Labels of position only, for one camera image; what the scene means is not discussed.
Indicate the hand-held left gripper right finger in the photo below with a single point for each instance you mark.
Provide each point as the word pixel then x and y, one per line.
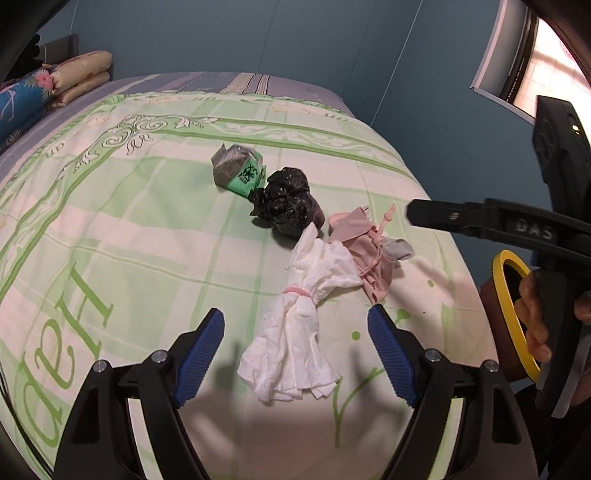
pixel 392 355

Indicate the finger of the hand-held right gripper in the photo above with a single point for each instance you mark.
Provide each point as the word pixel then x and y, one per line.
pixel 461 216

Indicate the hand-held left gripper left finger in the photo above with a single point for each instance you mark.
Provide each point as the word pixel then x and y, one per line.
pixel 203 355

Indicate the white tissue bundle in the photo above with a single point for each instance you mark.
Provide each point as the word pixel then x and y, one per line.
pixel 286 350

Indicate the person's right hand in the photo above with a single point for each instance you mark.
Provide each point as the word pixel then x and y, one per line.
pixel 531 304

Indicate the window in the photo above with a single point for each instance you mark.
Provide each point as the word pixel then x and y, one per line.
pixel 549 69

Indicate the green patterned blanket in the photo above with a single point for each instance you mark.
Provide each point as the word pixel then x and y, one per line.
pixel 161 230

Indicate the crumpled black plastic bag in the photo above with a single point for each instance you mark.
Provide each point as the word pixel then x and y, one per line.
pixel 286 203

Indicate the green drink carton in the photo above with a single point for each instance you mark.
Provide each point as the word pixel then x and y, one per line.
pixel 240 177

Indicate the grey striped bed sheet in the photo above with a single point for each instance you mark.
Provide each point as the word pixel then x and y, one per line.
pixel 194 81

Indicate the beige folded quilt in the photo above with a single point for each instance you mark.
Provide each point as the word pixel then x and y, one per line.
pixel 83 69

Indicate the blue floral pillow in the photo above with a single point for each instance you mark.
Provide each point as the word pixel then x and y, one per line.
pixel 23 97

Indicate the grey headboard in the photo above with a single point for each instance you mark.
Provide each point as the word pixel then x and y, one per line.
pixel 64 48

